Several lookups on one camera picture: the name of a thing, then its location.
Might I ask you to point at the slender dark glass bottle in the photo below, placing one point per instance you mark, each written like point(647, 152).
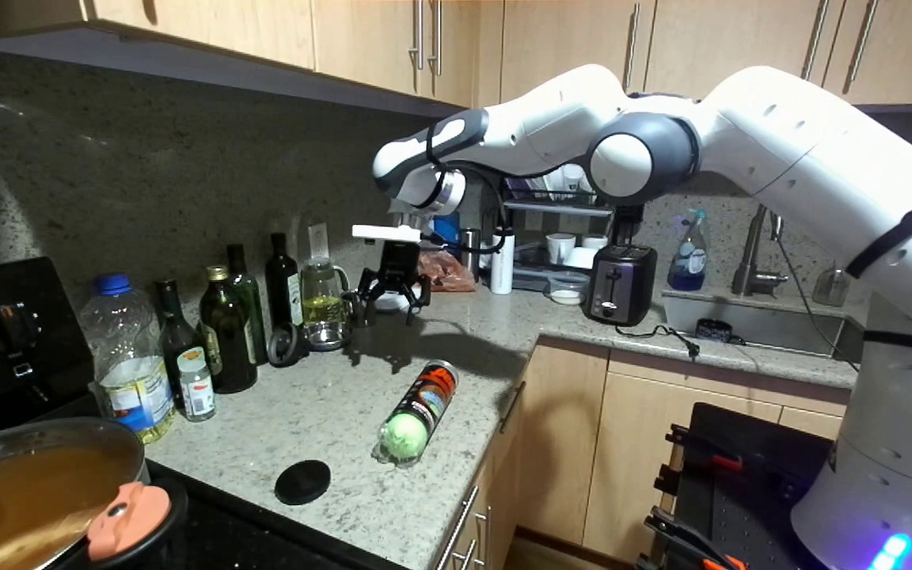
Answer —
point(247, 294)

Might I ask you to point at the utensil holder with utensils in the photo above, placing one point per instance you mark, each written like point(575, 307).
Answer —
point(627, 227)

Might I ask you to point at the large plastic bottle blue cap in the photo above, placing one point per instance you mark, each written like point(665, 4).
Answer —
point(123, 359)

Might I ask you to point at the green tennis ball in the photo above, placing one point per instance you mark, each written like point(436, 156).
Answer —
point(404, 437)

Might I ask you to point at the steel kitchen sink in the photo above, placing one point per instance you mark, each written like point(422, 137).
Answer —
point(772, 319)

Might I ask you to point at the white cloth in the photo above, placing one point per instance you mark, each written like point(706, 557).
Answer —
point(392, 300)

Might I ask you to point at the black round can lid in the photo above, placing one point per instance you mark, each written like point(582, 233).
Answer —
point(303, 481)

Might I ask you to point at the chrome faucet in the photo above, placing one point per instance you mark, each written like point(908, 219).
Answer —
point(759, 240)

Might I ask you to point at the green olive oil bottle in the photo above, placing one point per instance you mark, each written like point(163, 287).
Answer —
point(227, 336)

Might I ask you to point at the orange silicone pot holder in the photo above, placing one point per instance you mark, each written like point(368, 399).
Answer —
point(127, 518)

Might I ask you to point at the reddish brown packet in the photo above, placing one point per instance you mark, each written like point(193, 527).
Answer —
point(449, 272)

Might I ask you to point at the steel pot with soup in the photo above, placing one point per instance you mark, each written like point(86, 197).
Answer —
point(32, 495)

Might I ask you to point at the wooden base cabinets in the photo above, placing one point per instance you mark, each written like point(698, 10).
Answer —
point(572, 444)

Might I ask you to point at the dish rack with dishes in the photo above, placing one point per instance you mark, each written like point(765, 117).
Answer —
point(561, 254)

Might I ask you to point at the small metal bowl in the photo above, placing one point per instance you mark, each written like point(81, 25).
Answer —
point(329, 336)

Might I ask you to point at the black toaster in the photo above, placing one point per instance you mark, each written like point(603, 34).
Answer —
point(618, 287)

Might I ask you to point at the blue spray bottle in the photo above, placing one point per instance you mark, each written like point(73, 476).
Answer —
point(689, 265)

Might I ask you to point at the clear glass soap dispenser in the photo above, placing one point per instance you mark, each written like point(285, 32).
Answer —
point(832, 283)

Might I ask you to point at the white plastic bottle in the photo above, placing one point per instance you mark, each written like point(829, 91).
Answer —
point(502, 271)

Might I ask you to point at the clear glass oil dispenser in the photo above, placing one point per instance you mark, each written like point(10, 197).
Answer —
point(320, 290)

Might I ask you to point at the wooden wall cabinets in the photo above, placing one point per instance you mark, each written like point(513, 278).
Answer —
point(267, 25)

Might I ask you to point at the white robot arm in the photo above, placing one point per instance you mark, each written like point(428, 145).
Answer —
point(791, 137)

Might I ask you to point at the black cart with red parts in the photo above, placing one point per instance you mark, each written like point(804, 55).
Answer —
point(761, 476)

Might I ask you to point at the dark bottle white label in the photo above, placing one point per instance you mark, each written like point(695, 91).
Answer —
point(282, 294)

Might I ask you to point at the small glass spice jar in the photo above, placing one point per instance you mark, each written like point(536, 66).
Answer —
point(197, 389)

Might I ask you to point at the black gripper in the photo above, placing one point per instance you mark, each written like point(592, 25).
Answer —
point(399, 265)

